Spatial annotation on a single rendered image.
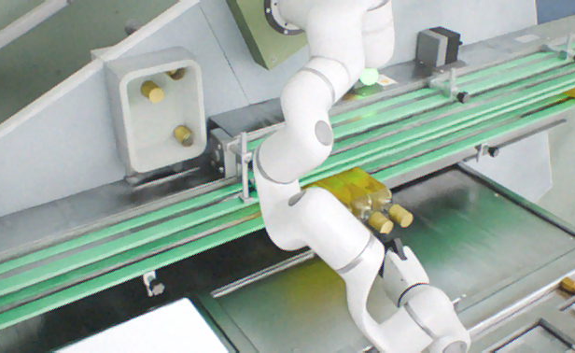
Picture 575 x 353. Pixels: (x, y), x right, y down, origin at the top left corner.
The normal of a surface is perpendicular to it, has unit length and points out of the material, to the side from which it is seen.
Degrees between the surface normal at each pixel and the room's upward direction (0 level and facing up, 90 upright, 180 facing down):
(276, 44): 3
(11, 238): 90
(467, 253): 91
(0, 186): 0
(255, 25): 3
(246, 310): 90
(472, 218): 90
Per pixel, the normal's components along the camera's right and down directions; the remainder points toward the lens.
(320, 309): 0.00, -0.85
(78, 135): 0.55, 0.44
